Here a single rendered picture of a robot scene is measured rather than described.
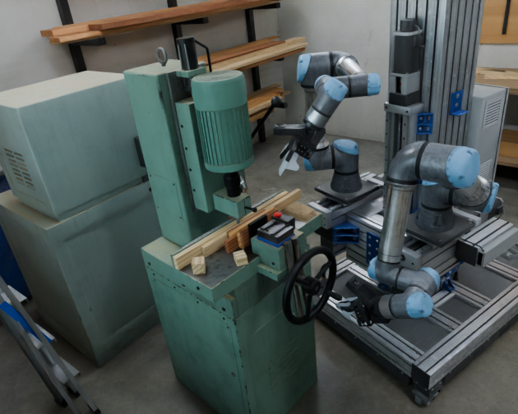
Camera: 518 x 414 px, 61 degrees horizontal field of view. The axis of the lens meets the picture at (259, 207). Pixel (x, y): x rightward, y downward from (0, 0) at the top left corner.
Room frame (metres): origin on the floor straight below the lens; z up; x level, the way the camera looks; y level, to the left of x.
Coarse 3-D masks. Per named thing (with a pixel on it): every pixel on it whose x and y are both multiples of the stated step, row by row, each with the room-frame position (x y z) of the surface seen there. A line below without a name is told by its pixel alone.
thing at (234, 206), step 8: (216, 192) 1.50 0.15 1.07; (224, 192) 1.49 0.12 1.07; (216, 200) 1.48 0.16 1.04; (224, 200) 1.44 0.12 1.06; (232, 200) 1.42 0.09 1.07; (240, 200) 1.41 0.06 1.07; (248, 200) 1.44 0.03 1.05; (216, 208) 1.49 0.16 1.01; (224, 208) 1.45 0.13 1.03; (232, 208) 1.42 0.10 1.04; (240, 208) 1.41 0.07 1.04; (240, 216) 1.40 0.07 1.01
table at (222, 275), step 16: (304, 224) 1.47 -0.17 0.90; (320, 224) 1.54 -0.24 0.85; (208, 256) 1.33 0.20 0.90; (224, 256) 1.31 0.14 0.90; (256, 256) 1.29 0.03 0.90; (176, 272) 1.28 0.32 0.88; (192, 272) 1.24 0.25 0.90; (208, 272) 1.23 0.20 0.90; (224, 272) 1.22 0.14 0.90; (240, 272) 1.23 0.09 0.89; (256, 272) 1.28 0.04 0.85; (272, 272) 1.23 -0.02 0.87; (288, 272) 1.25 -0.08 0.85; (192, 288) 1.22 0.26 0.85; (208, 288) 1.15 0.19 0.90; (224, 288) 1.17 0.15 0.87
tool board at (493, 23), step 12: (492, 0) 3.86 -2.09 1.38; (504, 0) 3.79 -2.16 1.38; (516, 0) 3.73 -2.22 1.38; (492, 12) 3.85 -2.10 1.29; (504, 12) 3.78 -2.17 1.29; (516, 12) 3.72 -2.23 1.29; (492, 24) 3.84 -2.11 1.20; (504, 24) 3.76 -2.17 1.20; (516, 24) 3.71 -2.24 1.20; (480, 36) 3.89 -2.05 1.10; (492, 36) 3.83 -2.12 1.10; (504, 36) 3.77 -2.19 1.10; (516, 36) 3.70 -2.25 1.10
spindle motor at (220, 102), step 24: (216, 72) 1.51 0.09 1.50; (240, 72) 1.46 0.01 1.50; (216, 96) 1.37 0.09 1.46; (240, 96) 1.40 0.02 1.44; (216, 120) 1.38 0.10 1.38; (240, 120) 1.40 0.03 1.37; (216, 144) 1.38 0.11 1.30; (240, 144) 1.39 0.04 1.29; (216, 168) 1.38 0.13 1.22; (240, 168) 1.38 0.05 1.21
